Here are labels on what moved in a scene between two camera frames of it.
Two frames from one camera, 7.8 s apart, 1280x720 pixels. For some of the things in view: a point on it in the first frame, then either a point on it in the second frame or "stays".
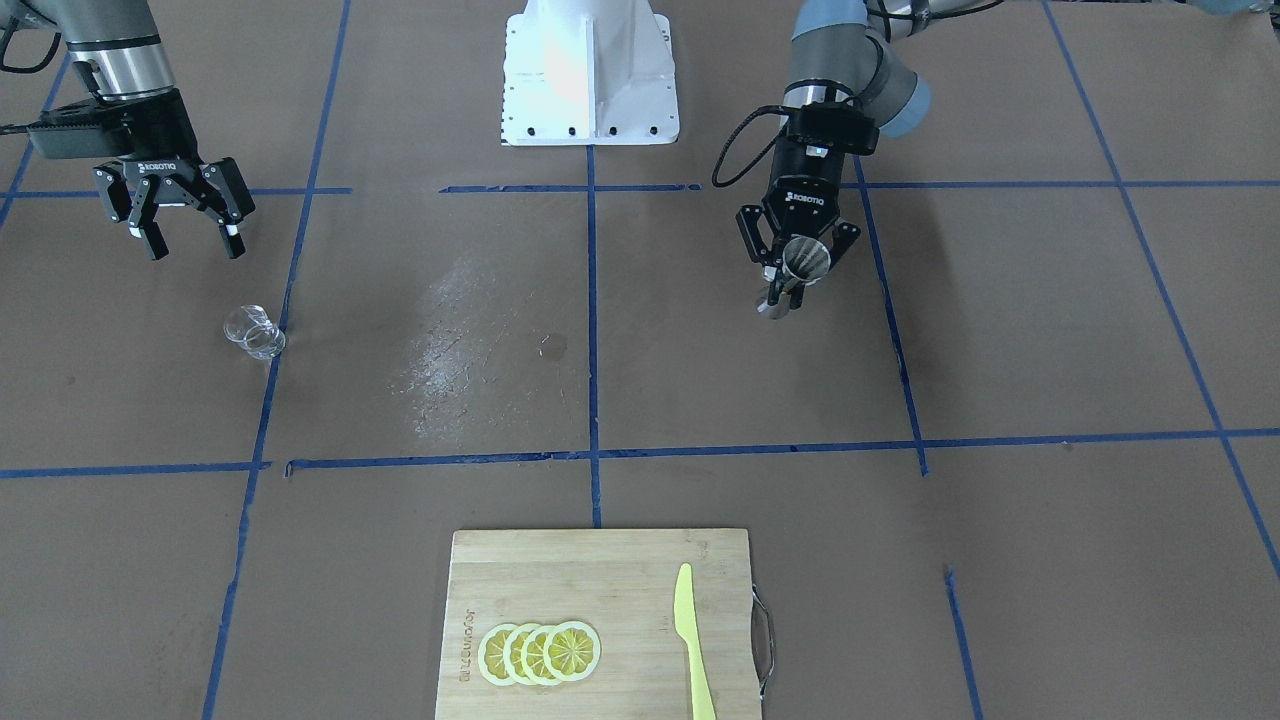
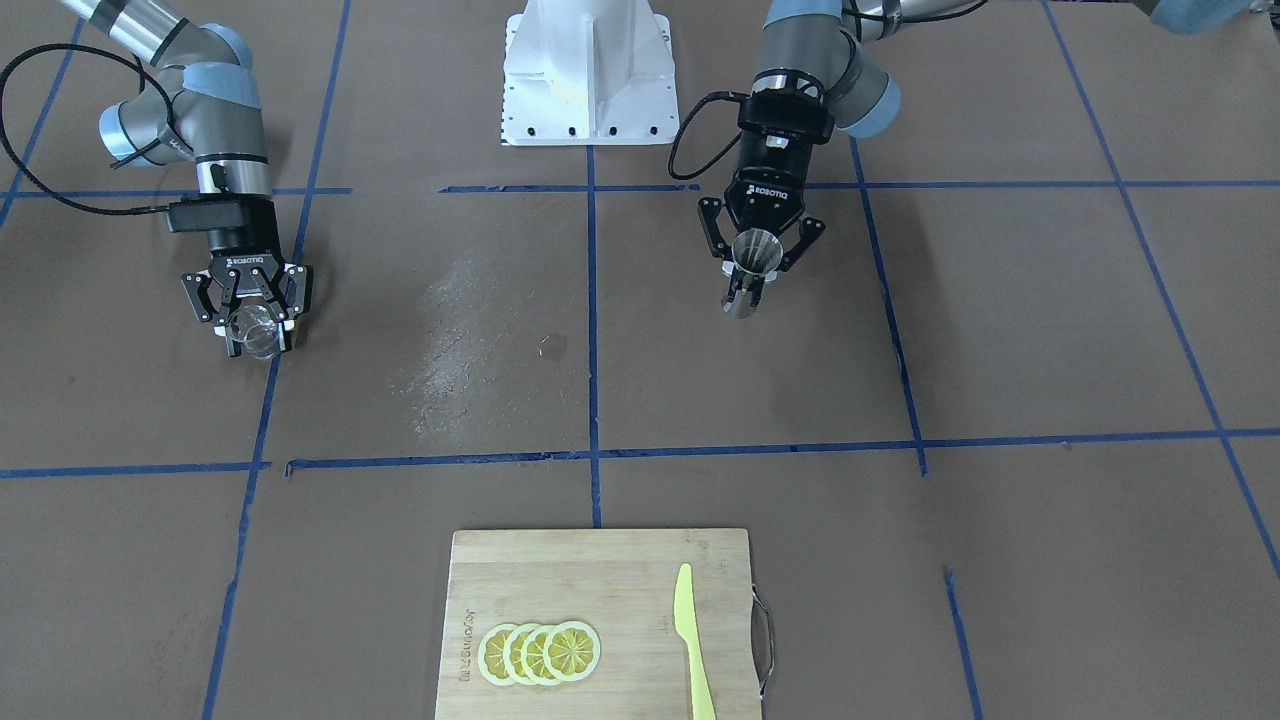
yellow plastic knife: (687, 626) stays
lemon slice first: (571, 651) stays
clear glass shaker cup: (252, 329) stays
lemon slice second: (532, 653) stays
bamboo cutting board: (620, 582) stays
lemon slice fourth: (491, 654) stays
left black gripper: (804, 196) → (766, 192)
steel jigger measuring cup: (805, 259) → (755, 253)
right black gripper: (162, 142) → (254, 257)
